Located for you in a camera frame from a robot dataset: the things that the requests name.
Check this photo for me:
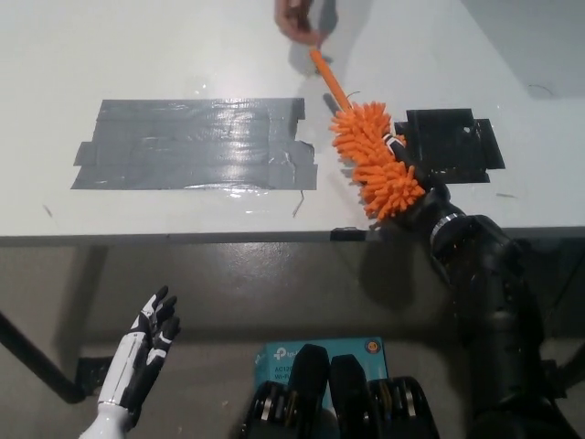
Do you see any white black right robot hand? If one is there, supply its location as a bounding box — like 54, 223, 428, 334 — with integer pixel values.
378, 133, 462, 233

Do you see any teal router box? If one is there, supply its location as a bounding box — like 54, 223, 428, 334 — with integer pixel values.
254, 337, 389, 412

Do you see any black floor tape patch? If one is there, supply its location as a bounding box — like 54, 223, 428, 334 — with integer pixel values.
74, 356, 116, 398

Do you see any small black tape strip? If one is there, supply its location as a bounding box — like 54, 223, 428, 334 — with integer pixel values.
329, 226, 368, 243

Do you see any black table leg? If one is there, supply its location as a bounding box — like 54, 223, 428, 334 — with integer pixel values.
0, 309, 87, 405

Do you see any orange microfibre duster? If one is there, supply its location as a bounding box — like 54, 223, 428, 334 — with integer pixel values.
309, 45, 424, 223

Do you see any person bare hand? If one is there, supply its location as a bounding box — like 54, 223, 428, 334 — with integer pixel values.
272, 0, 340, 48

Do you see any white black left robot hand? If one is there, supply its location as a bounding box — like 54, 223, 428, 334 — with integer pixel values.
97, 285, 182, 430

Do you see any grey duct tape patch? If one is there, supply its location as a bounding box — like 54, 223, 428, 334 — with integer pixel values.
69, 97, 319, 191

